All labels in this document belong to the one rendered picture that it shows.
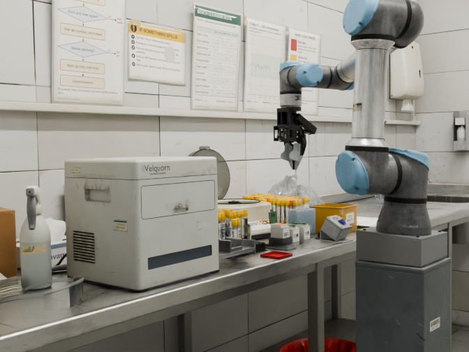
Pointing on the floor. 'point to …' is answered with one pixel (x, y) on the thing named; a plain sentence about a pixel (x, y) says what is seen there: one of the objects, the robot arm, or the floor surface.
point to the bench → (218, 288)
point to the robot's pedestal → (403, 306)
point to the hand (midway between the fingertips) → (295, 165)
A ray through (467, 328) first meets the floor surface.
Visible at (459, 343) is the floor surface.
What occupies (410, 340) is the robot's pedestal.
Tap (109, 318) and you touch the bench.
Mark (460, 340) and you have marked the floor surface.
